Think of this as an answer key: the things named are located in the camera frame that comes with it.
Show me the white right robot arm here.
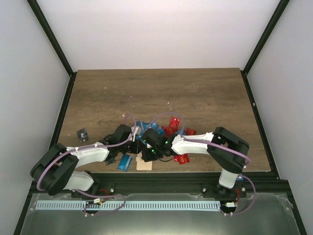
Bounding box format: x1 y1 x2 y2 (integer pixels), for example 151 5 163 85
142 127 251 197

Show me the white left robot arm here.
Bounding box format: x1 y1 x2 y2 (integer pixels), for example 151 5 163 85
30 124 142 198

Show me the red VIP card long diagonal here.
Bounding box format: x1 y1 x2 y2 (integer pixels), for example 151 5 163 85
161 126 178 137

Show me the blue card top with chip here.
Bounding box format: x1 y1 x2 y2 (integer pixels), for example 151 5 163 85
136 121 159 133

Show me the red VIP card top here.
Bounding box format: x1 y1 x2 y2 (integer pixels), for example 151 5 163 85
169 117 180 129

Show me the red card by holder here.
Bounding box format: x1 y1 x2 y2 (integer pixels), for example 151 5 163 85
174 154 190 165

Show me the blue striped card front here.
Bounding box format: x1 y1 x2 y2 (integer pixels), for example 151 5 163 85
117 154 133 172

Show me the lone black VIP card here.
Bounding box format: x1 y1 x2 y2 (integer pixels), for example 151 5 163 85
76 128 89 143

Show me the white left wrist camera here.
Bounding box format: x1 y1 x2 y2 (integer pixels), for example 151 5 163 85
132 126 142 141

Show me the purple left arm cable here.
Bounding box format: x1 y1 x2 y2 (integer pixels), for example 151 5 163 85
36 114 137 217

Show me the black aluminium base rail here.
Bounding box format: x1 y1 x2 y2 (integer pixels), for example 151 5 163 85
70 171 247 199

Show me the light blue slotted cable duct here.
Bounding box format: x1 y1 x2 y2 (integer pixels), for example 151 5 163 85
35 200 221 211

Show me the black frame post left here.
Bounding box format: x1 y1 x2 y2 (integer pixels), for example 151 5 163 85
27 0 74 77

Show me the black frame post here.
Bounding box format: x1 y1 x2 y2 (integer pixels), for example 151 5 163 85
243 0 291 74
27 0 74 77

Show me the black frame post right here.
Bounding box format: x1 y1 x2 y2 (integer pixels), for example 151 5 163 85
243 0 291 74

